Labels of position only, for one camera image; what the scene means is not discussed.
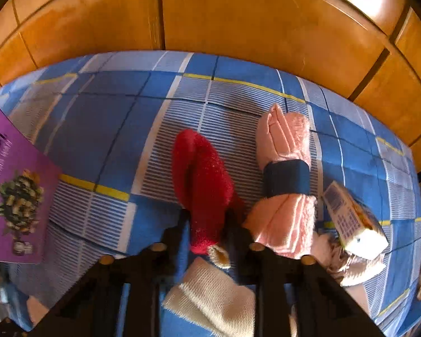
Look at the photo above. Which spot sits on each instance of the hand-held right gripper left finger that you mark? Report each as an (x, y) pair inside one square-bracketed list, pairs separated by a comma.
[(178, 239)]

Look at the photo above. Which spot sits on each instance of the red plush sock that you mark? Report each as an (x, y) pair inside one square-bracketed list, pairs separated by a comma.
[(203, 182)]

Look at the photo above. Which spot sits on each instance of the blue plaid bed sheet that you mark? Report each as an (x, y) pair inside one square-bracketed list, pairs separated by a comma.
[(101, 130)]

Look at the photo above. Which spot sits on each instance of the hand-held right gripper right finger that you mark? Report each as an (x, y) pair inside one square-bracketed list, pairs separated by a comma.
[(244, 249)]

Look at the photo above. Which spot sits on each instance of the wooden wardrobe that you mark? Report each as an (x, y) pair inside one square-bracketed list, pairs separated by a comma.
[(231, 10)]

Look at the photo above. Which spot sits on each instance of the pale pink fluffy cloth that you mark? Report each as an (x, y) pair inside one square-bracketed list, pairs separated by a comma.
[(354, 270)]

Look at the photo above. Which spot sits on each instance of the pink rolled towel navy band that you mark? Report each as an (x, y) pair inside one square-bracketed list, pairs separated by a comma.
[(284, 140)]

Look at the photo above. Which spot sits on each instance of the beige knitted cloth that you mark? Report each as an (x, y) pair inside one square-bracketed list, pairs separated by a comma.
[(210, 298)]

